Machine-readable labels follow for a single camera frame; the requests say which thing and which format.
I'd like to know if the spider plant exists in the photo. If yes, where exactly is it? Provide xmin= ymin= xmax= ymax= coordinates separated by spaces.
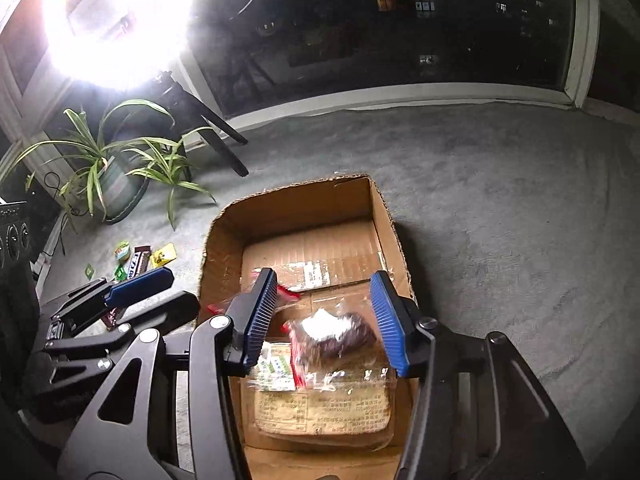
xmin=0 ymin=99 xmax=218 ymax=233

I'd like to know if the black device with dials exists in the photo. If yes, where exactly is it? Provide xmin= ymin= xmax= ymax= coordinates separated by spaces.
xmin=0 ymin=201 xmax=32 ymax=268

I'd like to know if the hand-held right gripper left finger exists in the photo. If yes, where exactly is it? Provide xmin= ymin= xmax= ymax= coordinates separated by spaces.
xmin=52 ymin=267 xmax=279 ymax=480

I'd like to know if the cardboard box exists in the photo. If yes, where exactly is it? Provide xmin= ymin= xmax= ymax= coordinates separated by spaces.
xmin=197 ymin=174 xmax=421 ymax=480

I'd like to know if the pale green plant pot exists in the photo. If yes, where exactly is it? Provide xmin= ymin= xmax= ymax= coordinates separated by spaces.
xmin=94 ymin=154 xmax=152 ymax=225

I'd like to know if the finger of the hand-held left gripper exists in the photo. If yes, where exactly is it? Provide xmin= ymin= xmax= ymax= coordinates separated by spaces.
xmin=50 ymin=266 xmax=175 ymax=335
xmin=44 ymin=290 xmax=201 ymax=361

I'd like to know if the yellow snack packet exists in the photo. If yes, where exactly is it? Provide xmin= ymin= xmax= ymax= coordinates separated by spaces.
xmin=150 ymin=243 xmax=178 ymax=267

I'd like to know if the beige printed snack packet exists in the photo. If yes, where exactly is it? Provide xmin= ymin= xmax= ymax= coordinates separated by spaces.
xmin=252 ymin=370 xmax=397 ymax=450

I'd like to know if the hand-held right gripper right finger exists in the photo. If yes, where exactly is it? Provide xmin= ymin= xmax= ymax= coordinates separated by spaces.
xmin=370 ymin=270 xmax=588 ymax=480

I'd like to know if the dark brown snack wrapper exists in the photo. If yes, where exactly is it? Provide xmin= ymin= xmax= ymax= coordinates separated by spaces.
xmin=102 ymin=305 xmax=132 ymax=331

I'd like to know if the bright ring light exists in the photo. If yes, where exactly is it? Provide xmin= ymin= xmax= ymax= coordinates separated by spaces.
xmin=42 ymin=0 xmax=195 ymax=92

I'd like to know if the clear packet of dark snack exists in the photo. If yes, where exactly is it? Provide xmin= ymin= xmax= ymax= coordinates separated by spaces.
xmin=282 ymin=305 xmax=390 ymax=377

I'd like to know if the green and white snack packet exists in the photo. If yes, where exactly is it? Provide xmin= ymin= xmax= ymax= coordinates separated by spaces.
xmin=250 ymin=340 xmax=302 ymax=392

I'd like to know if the red snack packet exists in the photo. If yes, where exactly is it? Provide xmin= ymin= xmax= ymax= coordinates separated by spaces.
xmin=207 ymin=282 xmax=302 ymax=315

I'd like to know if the black tripod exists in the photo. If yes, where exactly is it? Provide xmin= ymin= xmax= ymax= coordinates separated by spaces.
xmin=152 ymin=72 xmax=250 ymax=180

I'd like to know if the brown chocolate bar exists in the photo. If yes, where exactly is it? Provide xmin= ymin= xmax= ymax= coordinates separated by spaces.
xmin=125 ymin=246 xmax=152 ymax=281

